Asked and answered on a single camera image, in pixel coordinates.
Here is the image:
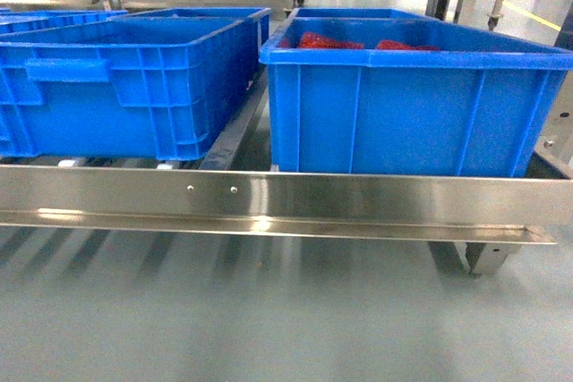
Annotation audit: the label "steel flow rack shelf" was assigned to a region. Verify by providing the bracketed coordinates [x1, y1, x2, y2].
[1, 41, 572, 274]

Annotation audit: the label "blue bin bottom shelf right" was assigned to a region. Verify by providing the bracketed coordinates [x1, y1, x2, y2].
[260, 18, 572, 178]

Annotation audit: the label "blue bin shelf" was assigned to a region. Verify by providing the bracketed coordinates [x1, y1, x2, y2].
[260, 18, 572, 178]
[1, 17, 259, 161]

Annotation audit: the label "blue bin behind right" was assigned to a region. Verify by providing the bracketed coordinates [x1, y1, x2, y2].
[290, 7, 435, 20]

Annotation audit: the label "blue bin bottom shelf middle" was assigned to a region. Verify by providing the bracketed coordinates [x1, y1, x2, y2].
[1, 17, 259, 161]

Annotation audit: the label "blue bin behind left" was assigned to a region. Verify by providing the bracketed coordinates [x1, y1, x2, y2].
[112, 6, 271, 47]

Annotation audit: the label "blue bin far left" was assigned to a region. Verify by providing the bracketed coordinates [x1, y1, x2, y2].
[1, 10, 128, 35]

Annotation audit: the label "red bubble wrap bags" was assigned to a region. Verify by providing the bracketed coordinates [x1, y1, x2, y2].
[278, 31, 440, 51]

